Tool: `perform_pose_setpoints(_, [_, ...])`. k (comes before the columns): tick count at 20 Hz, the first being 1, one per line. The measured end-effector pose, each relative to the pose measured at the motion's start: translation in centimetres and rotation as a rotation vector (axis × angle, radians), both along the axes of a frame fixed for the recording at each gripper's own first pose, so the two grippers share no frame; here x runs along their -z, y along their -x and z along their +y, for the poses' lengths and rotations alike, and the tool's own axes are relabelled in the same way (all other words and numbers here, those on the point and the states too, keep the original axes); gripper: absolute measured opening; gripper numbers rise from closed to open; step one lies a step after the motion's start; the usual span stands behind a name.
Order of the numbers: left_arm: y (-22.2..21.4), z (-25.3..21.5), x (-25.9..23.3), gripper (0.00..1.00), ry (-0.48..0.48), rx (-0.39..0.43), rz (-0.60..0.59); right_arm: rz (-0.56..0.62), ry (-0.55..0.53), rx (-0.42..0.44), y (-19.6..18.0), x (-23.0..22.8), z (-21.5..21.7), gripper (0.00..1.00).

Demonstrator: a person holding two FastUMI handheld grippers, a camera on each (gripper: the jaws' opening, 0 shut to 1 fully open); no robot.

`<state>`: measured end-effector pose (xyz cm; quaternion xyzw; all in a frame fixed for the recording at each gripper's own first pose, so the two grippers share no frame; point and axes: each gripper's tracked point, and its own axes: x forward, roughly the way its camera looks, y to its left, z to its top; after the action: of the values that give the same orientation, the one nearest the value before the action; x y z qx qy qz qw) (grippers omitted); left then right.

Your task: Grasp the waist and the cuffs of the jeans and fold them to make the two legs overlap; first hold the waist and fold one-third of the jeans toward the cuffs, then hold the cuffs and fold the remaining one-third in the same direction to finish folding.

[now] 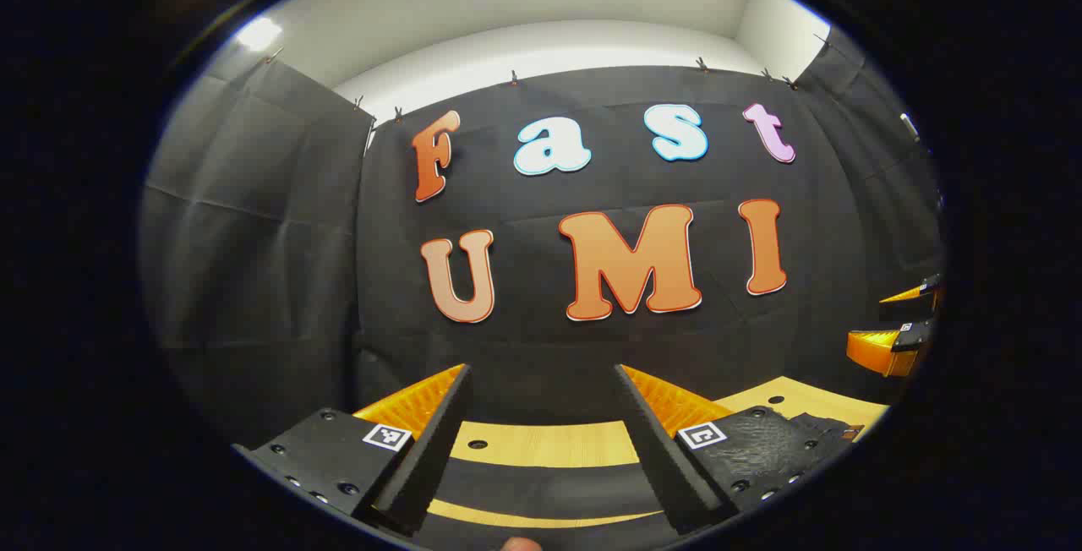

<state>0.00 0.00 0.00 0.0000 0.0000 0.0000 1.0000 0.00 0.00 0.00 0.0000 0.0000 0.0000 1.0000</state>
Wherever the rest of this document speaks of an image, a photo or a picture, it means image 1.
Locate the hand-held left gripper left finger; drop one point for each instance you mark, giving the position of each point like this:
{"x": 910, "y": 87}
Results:
{"x": 431, "y": 450}

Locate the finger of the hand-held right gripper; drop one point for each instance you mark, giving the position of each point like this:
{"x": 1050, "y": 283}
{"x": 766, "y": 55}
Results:
{"x": 926, "y": 291}
{"x": 888, "y": 352}

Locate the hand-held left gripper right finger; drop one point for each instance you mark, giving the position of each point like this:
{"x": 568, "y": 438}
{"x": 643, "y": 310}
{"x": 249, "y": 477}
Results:
{"x": 659, "y": 458}

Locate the dark grey jeans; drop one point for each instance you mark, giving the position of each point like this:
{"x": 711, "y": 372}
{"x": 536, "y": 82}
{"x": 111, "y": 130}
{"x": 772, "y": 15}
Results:
{"x": 541, "y": 483}

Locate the plain black curtain cloth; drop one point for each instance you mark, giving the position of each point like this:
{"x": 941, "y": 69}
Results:
{"x": 879, "y": 196}
{"x": 254, "y": 238}

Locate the black and silver stand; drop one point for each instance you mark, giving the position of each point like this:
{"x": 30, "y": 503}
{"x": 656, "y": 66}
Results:
{"x": 909, "y": 126}

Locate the ceiling light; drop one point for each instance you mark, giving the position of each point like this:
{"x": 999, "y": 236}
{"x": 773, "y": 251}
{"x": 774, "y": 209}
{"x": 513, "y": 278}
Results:
{"x": 258, "y": 33}

